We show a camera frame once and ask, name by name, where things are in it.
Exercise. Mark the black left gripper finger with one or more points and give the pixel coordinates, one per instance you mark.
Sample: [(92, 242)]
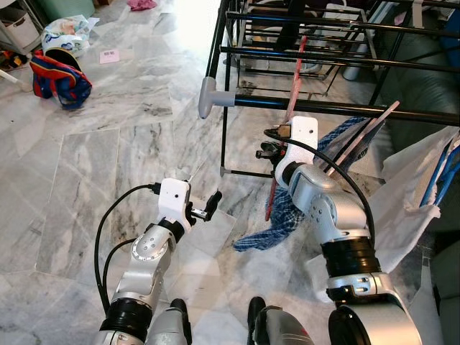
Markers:
[(214, 201)]

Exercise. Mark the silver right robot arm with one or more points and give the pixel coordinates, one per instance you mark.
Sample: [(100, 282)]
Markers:
[(330, 208)]

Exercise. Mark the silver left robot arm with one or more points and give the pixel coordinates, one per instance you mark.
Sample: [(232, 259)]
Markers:
[(147, 266)]

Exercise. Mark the blue plastic hanger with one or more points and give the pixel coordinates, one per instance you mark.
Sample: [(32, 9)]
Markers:
[(440, 172)]

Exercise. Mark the blue striped shirt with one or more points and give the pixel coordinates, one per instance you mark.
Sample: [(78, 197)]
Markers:
[(280, 223)]

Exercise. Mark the grey left robot leg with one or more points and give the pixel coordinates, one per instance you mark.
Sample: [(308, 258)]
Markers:
[(169, 327)]

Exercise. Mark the grey robot leg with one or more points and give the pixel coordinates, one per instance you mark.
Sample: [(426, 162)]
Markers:
[(169, 327), (284, 330)]

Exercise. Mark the white garment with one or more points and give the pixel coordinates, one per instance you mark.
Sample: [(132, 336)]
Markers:
[(410, 194)]

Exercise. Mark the grey right robot leg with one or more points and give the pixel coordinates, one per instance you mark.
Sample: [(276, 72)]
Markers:
[(284, 330)]

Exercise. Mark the dark green sofa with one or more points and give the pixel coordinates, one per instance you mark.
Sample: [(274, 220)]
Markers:
[(424, 86)]

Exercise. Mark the pink paper sheet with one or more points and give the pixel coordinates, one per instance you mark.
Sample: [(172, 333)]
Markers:
[(110, 57)]

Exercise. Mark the red and blue bag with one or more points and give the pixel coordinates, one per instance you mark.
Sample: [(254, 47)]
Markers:
[(61, 83)]

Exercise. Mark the magenta cloth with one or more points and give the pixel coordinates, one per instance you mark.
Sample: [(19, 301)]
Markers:
[(142, 4)]

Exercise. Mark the printed white plastic pack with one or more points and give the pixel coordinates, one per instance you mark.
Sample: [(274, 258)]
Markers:
[(68, 32)]

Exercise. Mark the white baby high chair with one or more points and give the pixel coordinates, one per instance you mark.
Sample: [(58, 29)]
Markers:
[(14, 77)]

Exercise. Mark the green plastic bin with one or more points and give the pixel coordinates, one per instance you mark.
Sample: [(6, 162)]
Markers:
[(65, 7)]

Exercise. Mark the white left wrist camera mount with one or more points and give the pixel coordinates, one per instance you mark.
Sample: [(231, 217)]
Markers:
[(175, 200)]

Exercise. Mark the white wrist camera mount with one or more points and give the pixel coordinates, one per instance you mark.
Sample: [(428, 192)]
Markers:
[(175, 200), (302, 140)]

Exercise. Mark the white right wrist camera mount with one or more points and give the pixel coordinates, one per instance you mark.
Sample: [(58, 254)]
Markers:
[(302, 140)]

